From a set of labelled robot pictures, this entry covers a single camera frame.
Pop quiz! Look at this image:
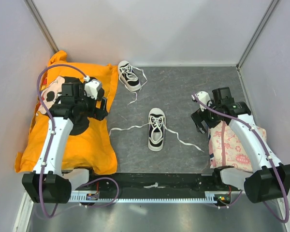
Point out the purple cable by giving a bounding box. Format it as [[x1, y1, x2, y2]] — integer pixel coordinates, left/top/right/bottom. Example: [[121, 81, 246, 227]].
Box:
[[192, 94, 290, 223], [36, 64, 87, 218]]

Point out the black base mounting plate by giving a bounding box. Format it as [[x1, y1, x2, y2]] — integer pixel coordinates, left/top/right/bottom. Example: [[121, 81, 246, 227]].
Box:
[[76, 173, 240, 198]]

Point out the black white sneaker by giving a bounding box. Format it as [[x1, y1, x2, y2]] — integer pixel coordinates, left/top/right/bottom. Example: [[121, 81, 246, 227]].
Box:
[[117, 60, 148, 105], [109, 108, 203, 152]]

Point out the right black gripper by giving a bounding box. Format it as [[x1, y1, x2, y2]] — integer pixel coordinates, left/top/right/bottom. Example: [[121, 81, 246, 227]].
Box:
[[190, 99, 224, 134]]

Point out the grey slotted cable duct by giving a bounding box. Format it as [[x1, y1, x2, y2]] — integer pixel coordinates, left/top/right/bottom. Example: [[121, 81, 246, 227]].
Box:
[[69, 190, 242, 203]]

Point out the orange cartoon mouse cloth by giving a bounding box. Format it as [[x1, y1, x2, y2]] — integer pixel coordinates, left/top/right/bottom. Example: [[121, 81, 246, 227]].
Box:
[[14, 50, 118, 174]]

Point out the white tape scrap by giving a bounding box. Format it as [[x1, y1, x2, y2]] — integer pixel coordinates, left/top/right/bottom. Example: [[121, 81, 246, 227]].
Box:
[[143, 182, 165, 189]]

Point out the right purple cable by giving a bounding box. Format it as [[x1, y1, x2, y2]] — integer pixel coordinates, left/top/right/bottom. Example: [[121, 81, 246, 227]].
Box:
[[192, 94, 290, 223]]

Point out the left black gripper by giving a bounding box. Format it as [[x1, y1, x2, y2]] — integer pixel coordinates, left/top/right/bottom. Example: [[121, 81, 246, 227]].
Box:
[[75, 89, 107, 121]]

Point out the pink printed cloth bag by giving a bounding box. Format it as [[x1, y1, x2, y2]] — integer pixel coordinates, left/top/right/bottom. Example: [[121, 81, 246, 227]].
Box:
[[208, 120, 267, 173]]

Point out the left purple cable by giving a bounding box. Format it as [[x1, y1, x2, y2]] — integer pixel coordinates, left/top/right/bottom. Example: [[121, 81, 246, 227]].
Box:
[[36, 64, 87, 218]]

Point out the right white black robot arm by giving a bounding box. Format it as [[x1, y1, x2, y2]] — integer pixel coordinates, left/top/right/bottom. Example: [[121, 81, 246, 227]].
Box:
[[191, 87, 290, 203]]

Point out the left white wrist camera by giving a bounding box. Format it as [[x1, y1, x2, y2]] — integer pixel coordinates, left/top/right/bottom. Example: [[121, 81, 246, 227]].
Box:
[[84, 75, 103, 101]]

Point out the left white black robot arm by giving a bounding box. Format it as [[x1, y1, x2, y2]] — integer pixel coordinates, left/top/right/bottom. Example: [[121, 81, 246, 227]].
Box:
[[22, 79, 108, 203]]

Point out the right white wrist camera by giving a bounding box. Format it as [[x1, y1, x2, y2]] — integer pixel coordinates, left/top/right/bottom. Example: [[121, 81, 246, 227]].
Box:
[[191, 91, 212, 112]]

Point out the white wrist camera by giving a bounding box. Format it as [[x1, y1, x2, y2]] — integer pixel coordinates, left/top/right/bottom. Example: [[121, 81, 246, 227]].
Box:
[[191, 91, 212, 112], [84, 75, 103, 101]]

